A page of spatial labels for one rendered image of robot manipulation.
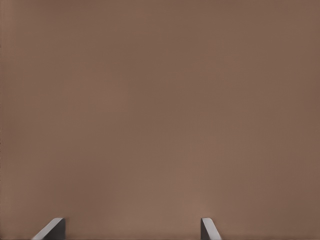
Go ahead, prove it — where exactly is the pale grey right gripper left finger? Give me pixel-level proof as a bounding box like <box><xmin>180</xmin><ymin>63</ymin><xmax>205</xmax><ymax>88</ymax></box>
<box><xmin>31</xmin><ymin>217</ymin><xmax>66</xmax><ymax>240</ymax></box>

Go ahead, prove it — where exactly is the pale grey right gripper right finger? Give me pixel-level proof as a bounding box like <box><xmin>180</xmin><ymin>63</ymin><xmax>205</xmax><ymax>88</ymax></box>
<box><xmin>200</xmin><ymin>217</ymin><xmax>222</xmax><ymax>240</ymax></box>

